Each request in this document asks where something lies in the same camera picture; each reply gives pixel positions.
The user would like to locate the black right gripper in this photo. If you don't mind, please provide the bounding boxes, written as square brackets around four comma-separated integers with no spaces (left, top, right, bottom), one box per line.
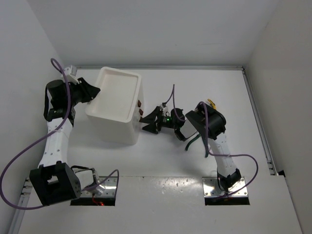
[140,106,178,134]

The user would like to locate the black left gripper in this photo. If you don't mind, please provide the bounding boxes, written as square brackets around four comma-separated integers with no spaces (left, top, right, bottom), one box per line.
[66,78,100,107]

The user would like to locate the white drawer cabinet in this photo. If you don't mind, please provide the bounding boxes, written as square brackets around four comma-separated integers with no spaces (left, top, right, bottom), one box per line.
[85,67,144,145]

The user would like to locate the green side cutters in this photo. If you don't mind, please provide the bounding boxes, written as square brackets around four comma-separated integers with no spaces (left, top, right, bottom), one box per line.
[184,134,202,151]

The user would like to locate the yellow black needle-nose pliers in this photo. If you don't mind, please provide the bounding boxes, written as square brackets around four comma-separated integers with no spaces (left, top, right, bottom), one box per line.
[207,98,216,110]

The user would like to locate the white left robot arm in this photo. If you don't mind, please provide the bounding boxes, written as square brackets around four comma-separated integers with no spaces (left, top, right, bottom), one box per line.
[30,78,100,206]

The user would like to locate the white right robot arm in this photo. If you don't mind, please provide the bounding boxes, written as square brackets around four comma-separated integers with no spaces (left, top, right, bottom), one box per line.
[139,103,241,192]

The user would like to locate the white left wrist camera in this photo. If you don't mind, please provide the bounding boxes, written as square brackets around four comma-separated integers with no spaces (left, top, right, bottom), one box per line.
[63,65,79,84]

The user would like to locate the aluminium frame rail back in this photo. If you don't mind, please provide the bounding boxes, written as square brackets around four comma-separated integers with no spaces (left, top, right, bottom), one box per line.
[74,64,244,69]

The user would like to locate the aluminium frame rail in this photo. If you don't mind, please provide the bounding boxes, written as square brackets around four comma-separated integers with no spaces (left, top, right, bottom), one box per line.
[242,67,279,176]
[8,177,32,234]
[74,64,244,69]

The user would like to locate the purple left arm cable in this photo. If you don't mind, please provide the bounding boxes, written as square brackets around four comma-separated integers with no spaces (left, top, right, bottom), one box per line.
[0,58,120,211]

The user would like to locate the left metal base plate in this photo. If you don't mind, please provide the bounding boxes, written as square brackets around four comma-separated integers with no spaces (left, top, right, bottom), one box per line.
[80,176,118,198]

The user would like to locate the metal base plate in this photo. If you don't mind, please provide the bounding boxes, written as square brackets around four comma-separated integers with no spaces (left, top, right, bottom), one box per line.
[202,176,249,197]
[80,176,118,198]

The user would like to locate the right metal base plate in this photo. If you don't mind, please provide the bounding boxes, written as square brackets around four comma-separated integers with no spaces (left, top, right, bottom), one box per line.
[202,176,249,197]

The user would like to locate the aluminium frame rail right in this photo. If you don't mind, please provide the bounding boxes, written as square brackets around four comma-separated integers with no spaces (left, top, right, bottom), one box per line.
[242,67,279,176]

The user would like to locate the aluminium frame rail left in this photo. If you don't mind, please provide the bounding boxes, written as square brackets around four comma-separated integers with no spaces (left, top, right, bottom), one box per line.
[8,177,32,234]

